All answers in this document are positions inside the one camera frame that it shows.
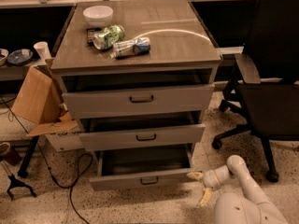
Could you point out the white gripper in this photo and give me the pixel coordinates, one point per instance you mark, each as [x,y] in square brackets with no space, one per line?
[210,180]

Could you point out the grey bottom drawer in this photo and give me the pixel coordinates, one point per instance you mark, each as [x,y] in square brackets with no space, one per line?
[143,167]

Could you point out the grey drawer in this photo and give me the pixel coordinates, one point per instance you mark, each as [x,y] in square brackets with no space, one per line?
[141,131]
[115,95]
[143,167]

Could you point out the grey middle drawer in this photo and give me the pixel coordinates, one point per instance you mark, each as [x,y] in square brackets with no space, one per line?
[141,131]

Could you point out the grey top drawer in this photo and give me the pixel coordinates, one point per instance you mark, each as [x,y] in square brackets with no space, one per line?
[115,95]

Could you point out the grey drawer cabinet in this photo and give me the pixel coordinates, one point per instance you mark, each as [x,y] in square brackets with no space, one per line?
[178,43]

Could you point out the black office chair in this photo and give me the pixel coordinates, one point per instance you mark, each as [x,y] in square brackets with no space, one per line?
[263,87]

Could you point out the white printed box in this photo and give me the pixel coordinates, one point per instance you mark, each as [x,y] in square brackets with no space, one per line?
[65,141]

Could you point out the blue white crushed can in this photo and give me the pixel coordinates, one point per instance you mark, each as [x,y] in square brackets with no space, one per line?
[131,47]

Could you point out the green crushed can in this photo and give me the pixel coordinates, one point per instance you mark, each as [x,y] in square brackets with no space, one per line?
[108,36]

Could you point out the brown cardboard box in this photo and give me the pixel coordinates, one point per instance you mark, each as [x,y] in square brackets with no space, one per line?
[39,101]

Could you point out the black table leg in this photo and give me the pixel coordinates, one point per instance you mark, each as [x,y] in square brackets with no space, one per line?
[28,156]

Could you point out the black stand foot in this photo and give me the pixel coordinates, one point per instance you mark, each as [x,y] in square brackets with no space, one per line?
[14,182]

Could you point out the brown cup on floor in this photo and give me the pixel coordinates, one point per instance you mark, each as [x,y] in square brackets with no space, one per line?
[9,154]

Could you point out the white bowl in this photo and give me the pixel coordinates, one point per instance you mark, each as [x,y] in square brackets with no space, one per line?
[98,16]

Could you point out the white paper cup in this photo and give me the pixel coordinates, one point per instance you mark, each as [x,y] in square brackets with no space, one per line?
[42,50]

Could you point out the dark blue plate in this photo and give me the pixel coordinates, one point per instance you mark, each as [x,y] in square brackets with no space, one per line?
[20,57]

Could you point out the grey bowl at left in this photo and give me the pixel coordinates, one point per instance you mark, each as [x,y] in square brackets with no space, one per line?
[3,56]

